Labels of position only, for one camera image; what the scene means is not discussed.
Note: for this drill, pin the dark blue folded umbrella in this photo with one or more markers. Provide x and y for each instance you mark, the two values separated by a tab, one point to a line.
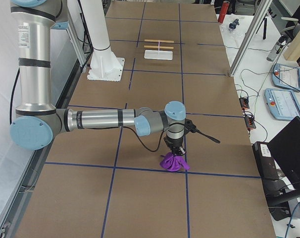
234	24

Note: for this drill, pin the blue teach pendant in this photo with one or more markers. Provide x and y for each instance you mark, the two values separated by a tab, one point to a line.
282	103
287	77

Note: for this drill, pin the black monitor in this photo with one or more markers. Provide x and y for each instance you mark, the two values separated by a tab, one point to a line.
285	149

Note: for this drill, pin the near blue teach pendant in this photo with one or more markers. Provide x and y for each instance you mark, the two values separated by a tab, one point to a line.
282	103

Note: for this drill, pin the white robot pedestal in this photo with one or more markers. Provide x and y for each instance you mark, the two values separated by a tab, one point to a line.
104	64

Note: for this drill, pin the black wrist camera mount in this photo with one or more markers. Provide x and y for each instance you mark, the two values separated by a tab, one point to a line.
189	127

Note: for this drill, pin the orange black connector block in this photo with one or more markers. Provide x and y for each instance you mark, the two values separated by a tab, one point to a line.
244	102

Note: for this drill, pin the aluminium frame post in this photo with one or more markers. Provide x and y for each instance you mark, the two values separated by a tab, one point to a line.
255	23

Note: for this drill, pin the white towel rack base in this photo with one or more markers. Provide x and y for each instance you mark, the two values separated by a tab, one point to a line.
158	55

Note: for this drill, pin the wooden rack rod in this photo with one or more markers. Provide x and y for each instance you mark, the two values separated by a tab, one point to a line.
158	47
158	41

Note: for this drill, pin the red cylinder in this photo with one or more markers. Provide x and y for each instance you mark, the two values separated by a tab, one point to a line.
223	11

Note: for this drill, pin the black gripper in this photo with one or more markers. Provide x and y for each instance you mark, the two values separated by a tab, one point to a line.
174	144

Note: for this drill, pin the front wooden rack rod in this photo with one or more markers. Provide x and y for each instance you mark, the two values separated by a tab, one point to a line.
158	47

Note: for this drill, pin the far blue teach pendant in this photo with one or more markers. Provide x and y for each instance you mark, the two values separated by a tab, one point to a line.
287	77

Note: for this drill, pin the grey water bottle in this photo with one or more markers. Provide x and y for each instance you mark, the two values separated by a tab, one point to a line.
281	42

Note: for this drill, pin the rear wooden rack rod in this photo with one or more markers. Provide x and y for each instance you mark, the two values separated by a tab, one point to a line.
158	41

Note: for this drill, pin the purple towel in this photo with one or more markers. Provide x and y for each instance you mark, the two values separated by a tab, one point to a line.
173	162

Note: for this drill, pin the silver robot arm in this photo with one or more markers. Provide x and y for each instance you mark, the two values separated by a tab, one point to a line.
38	121

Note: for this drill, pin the black computer box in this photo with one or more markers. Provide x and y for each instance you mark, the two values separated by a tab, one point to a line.
265	163

